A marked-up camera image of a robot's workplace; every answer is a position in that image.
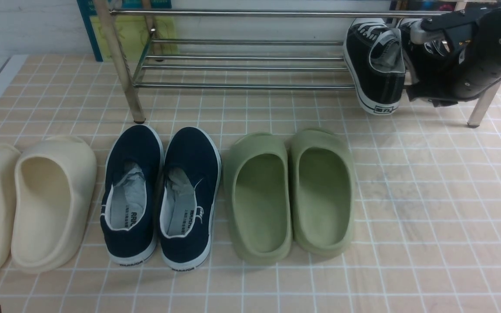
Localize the navy canvas shoe right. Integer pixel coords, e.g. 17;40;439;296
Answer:
158;127;221;272

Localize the green slipper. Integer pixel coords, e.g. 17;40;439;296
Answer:
223;132;292;266
289;128;355;258

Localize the green slipper left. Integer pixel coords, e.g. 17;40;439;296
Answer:
223;132;292;266

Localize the black sneaker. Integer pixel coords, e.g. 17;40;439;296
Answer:
397;18;454;100
343;18;406;116

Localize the navy canvas shoe left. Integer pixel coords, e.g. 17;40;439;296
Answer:
100;125;164;267

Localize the green slipper right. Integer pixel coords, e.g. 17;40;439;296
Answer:
289;128;355;258

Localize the cream slipper right one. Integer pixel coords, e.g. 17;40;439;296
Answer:
11;135;97;273

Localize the navy canvas shoe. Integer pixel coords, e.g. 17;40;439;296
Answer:
100;125;164;267
158;127;221;272

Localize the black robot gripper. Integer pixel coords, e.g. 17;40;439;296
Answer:
408;7;501;107

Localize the steel shoe rack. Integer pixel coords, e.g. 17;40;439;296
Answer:
94;0;501;128

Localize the teal yellow book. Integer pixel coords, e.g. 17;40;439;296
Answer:
77;0;177;62

